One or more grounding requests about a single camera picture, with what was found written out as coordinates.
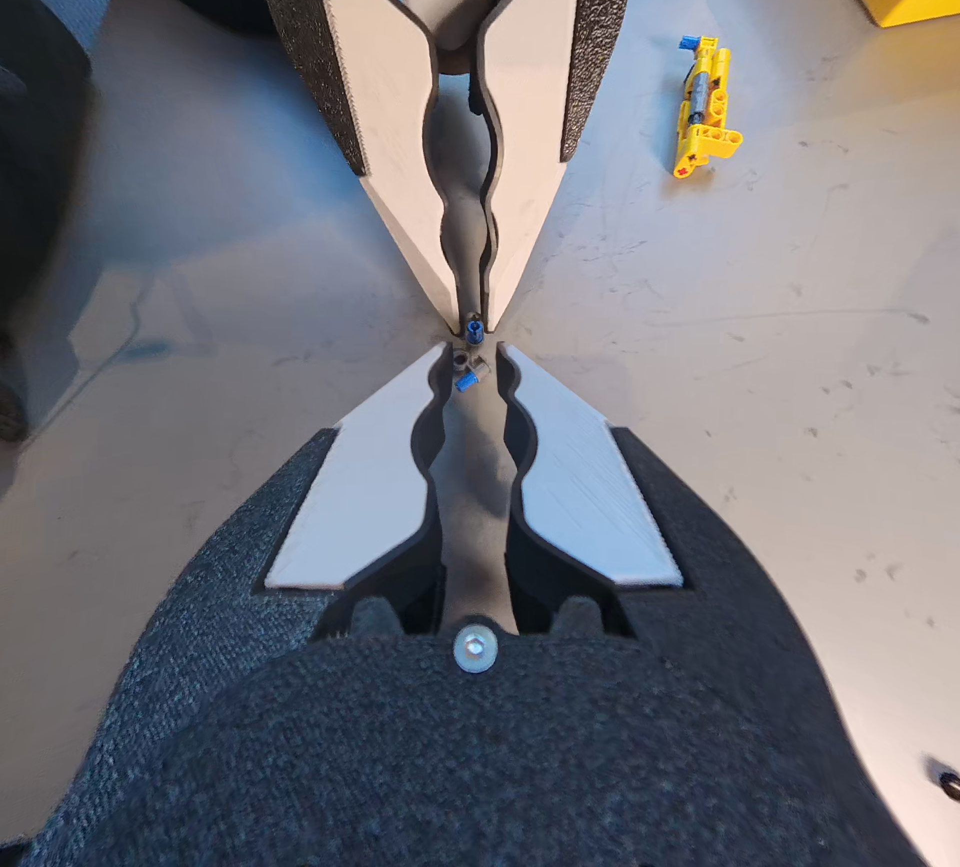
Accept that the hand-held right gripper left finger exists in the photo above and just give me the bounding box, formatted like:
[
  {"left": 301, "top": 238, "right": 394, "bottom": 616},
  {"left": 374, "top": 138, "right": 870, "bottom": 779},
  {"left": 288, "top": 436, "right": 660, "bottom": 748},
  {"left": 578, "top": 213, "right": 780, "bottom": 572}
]
[{"left": 264, "top": 342, "right": 451, "bottom": 634}]

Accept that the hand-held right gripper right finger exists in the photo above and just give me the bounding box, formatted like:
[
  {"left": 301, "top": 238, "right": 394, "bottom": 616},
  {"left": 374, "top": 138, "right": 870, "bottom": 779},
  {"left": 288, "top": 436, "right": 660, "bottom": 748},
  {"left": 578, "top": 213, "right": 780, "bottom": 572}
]
[{"left": 496, "top": 342, "right": 685, "bottom": 634}]

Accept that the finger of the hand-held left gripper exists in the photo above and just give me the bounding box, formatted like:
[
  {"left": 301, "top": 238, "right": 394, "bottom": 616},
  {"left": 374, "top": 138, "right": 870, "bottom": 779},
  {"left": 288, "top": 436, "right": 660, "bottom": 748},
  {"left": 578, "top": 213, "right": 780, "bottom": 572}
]
[
  {"left": 322, "top": 0, "right": 462, "bottom": 336},
  {"left": 476, "top": 0, "right": 582, "bottom": 334}
]

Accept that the grey desk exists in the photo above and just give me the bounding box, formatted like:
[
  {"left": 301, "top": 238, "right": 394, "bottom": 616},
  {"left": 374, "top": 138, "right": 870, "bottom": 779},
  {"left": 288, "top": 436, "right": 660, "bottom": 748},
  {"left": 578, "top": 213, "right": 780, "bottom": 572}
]
[{"left": 0, "top": 0, "right": 960, "bottom": 867}]

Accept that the yellow toy piston assembly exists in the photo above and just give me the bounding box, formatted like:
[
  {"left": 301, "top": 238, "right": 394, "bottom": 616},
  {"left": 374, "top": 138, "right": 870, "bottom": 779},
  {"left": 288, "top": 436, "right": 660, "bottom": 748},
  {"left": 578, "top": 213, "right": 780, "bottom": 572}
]
[{"left": 671, "top": 34, "right": 745, "bottom": 180}]

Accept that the person's black printed hoodie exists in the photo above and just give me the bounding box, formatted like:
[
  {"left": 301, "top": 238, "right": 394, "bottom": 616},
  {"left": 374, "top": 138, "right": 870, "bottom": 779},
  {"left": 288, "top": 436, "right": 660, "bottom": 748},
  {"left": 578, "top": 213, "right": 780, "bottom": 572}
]
[{"left": 0, "top": 0, "right": 95, "bottom": 444}]

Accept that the black pin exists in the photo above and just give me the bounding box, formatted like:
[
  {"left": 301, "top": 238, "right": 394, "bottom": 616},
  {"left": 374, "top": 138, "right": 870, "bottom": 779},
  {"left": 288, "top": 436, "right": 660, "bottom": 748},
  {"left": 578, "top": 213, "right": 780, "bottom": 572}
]
[{"left": 926, "top": 754, "right": 960, "bottom": 804}]

